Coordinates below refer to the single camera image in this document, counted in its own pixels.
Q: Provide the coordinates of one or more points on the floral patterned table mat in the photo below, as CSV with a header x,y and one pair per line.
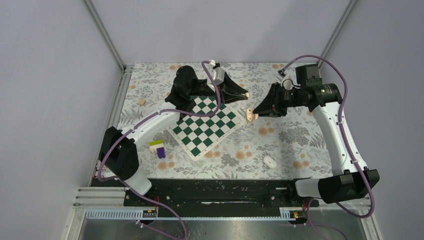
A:
x,y
294,141

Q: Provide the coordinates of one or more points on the green white purple block stack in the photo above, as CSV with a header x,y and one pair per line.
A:
x,y
158,147

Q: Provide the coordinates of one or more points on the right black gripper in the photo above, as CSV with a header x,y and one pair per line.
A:
x,y
271,106

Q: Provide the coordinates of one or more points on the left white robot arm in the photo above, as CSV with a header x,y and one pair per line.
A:
x,y
196,110

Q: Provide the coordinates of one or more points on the beige earbud charging case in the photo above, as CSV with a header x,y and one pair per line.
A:
x,y
250,116

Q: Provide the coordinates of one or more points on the white earbud case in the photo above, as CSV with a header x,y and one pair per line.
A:
x,y
269,162

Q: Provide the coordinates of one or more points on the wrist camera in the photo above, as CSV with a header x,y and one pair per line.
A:
x,y
286,82
218,75

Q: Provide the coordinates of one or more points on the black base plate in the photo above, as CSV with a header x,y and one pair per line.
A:
x,y
215,198

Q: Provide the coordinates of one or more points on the green white chessboard mat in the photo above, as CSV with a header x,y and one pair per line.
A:
x,y
199,135

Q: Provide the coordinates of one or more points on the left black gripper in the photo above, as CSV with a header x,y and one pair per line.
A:
x,y
230,91

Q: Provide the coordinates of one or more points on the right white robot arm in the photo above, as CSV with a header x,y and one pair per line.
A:
x,y
351,178

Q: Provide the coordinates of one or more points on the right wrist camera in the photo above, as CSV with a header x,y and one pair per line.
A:
x,y
286,82

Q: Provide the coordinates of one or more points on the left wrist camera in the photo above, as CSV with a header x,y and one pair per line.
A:
x,y
218,75

